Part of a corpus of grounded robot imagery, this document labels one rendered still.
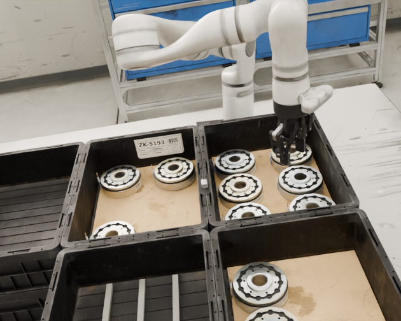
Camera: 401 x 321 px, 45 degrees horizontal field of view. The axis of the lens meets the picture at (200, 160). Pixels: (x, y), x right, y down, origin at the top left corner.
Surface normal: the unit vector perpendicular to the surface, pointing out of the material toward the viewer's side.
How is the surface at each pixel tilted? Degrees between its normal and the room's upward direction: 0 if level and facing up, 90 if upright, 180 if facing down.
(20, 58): 90
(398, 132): 0
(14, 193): 0
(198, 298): 0
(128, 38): 63
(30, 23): 90
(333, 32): 90
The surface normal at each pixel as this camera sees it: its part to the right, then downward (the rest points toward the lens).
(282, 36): -0.28, 0.79
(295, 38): 0.05, 0.79
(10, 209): -0.13, -0.81
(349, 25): 0.09, 0.56
